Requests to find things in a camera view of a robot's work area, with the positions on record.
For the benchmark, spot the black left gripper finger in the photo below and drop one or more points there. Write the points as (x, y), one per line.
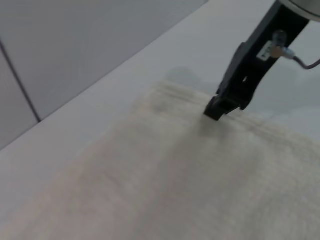
(228, 85)
(253, 82)

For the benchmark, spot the white ribbed towel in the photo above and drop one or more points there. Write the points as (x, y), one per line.
(175, 175)

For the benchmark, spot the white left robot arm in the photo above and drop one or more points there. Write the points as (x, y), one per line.
(305, 7)

